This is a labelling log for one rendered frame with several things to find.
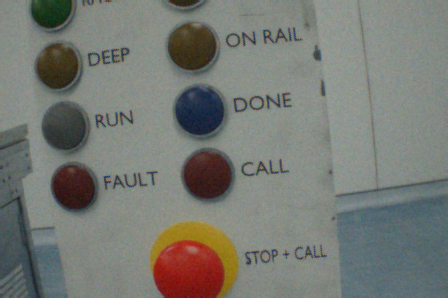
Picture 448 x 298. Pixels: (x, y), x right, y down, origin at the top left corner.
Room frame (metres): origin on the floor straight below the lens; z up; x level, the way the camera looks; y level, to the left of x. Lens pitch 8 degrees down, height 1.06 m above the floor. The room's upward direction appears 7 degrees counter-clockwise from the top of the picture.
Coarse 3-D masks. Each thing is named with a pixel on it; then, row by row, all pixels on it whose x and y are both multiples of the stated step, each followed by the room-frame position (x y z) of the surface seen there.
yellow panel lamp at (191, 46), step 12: (192, 24) 0.38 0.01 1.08; (180, 36) 0.38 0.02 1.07; (192, 36) 0.38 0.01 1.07; (204, 36) 0.38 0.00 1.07; (168, 48) 0.38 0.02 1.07; (180, 48) 0.38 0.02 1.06; (192, 48) 0.38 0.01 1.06; (204, 48) 0.37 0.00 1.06; (180, 60) 0.38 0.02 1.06; (192, 60) 0.38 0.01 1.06; (204, 60) 0.38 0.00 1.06
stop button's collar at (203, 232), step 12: (168, 228) 0.38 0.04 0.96; (180, 228) 0.38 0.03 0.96; (192, 228) 0.38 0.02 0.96; (204, 228) 0.38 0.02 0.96; (216, 228) 0.38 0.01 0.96; (156, 240) 0.38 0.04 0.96; (168, 240) 0.38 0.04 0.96; (180, 240) 0.38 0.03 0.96; (204, 240) 0.38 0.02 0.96; (216, 240) 0.38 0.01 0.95; (228, 240) 0.38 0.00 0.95; (156, 252) 0.38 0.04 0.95; (216, 252) 0.38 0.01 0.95; (228, 252) 0.38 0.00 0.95; (252, 252) 0.38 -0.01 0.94; (276, 252) 0.38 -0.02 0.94; (228, 264) 0.38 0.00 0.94; (228, 276) 0.38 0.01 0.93; (228, 288) 0.38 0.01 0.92
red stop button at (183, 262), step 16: (192, 240) 0.37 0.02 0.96; (160, 256) 0.36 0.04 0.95; (176, 256) 0.36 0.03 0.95; (192, 256) 0.36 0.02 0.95; (208, 256) 0.36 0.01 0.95; (160, 272) 0.36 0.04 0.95; (176, 272) 0.36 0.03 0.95; (192, 272) 0.36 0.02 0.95; (208, 272) 0.36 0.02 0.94; (224, 272) 0.36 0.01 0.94; (160, 288) 0.36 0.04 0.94; (176, 288) 0.36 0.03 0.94; (192, 288) 0.36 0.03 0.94; (208, 288) 0.36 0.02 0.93
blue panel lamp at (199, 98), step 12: (180, 96) 0.38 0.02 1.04; (192, 96) 0.38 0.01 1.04; (204, 96) 0.38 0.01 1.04; (216, 96) 0.38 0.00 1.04; (180, 108) 0.38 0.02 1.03; (192, 108) 0.38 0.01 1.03; (204, 108) 0.38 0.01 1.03; (216, 108) 0.38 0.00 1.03; (180, 120) 0.38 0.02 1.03; (192, 120) 0.38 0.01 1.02; (204, 120) 0.38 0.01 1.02; (216, 120) 0.38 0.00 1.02; (192, 132) 0.38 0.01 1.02; (204, 132) 0.38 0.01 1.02
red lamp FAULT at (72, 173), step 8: (64, 168) 0.39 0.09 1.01; (72, 168) 0.39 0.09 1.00; (80, 168) 0.39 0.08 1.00; (56, 176) 0.39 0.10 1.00; (64, 176) 0.39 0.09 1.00; (72, 176) 0.39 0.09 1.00; (80, 176) 0.39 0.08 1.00; (88, 176) 0.39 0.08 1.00; (56, 184) 0.39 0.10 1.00; (64, 184) 0.39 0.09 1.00; (72, 184) 0.39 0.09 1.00; (80, 184) 0.38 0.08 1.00; (88, 184) 0.39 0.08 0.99; (56, 192) 0.39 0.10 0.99; (64, 192) 0.39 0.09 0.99; (72, 192) 0.39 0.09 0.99; (80, 192) 0.38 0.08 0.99; (88, 192) 0.39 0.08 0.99; (64, 200) 0.39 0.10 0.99; (72, 200) 0.39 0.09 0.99; (80, 200) 0.39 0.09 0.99; (88, 200) 0.39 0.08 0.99; (72, 208) 0.39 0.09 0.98; (80, 208) 0.39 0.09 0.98
